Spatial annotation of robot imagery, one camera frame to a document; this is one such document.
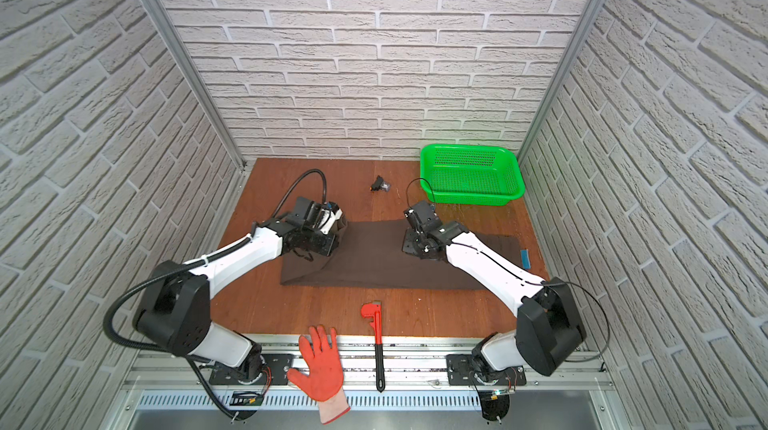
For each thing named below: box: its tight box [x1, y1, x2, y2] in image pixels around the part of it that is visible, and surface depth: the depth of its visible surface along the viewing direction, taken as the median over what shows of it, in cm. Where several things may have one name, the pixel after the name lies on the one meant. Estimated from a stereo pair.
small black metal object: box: [369, 175, 391, 192], surface depth 114 cm
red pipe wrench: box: [360, 301, 386, 393], surface depth 81 cm
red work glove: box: [287, 325, 351, 425], surface depth 74 cm
